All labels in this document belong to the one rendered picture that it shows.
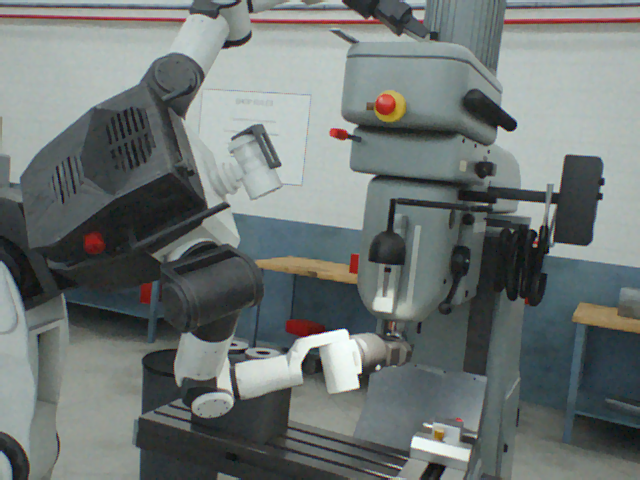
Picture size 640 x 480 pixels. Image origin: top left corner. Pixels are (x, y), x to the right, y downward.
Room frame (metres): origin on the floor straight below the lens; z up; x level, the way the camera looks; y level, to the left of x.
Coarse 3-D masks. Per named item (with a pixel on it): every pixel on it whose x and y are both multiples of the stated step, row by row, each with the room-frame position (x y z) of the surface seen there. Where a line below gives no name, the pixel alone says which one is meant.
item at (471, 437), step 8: (424, 424) 1.54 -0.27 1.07; (432, 424) 1.54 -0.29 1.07; (424, 432) 1.54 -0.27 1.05; (464, 432) 1.52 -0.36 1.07; (472, 432) 1.52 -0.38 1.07; (464, 440) 1.51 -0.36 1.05; (472, 440) 1.50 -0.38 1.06; (480, 440) 1.60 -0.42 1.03; (480, 448) 1.60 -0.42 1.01; (408, 464) 1.40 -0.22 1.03; (416, 464) 1.40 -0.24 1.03; (424, 464) 1.41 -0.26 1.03; (432, 464) 1.46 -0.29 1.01; (472, 464) 1.49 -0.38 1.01; (480, 464) 1.58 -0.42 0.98; (400, 472) 1.35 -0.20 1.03; (408, 472) 1.36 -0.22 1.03; (416, 472) 1.36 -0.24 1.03; (424, 472) 1.38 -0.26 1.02; (432, 472) 1.40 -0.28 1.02; (440, 472) 1.41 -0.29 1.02; (448, 472) 1.38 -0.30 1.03; (456, 472) 1.39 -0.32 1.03; (464, 472) 1.39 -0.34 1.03; (472, 472) 1.50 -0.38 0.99; (480, 472) 1.54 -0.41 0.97
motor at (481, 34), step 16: (432, 0) 1.74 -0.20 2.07; (448, 0) 1.70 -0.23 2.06; (464, 0) 1.69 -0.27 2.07; (480, 0) 1.69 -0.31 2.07; (496, 0) 1.70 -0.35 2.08; (432, 16) 1.74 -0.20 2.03; (448, 16) 1.70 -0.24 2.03; (464, 16) 1.69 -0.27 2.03; (480, 16) 1.69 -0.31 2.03; (496, 16) 1.71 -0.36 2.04; (448, 32) 1.70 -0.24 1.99; (464, 32) 1.69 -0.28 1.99; (480, 32) 1.69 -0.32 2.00; (496, 32) 1.72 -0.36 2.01; (480, 48) 1.69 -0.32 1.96; (496, 48) 1.73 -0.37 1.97; (496, 64) 1.74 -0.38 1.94
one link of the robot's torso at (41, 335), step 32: (0, 288) 1.20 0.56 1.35; (0, 320) 1.20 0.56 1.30; (32, 320) 1.35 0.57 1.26; (64, 320) 1.35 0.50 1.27; (0, 352) 1.21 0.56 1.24; (32, 352) 1.22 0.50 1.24; (64, 352) 1.34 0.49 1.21; (0, 384) 1.23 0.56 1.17; (32, 384) 1.23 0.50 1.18; (0, 416) 1.23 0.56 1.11; (32, 416) 1.23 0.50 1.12; (0, 448) 1.21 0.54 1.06; (32, 448) 1.24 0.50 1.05
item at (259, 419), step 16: (240, 352) 1.68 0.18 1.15; (256, 352) 1.67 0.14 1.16; (272, 352) 1.68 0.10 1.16; (240, 400) 1.62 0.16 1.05; (256, 400) 1.60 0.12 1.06; (272, 400) 1.61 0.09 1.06; (288, 400) 1.68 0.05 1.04; (192, 416) 1.69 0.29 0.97; (224, 416) 1.64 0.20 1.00; (240, 416) 1.62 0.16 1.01; (256, 416) 1.60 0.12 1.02; (272, 416) 1.62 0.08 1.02; (288, 416) 1.69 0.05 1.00; (240, 432) 1.62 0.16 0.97; (256, 432) 1.60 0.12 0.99; (272, 432) 1.63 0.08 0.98
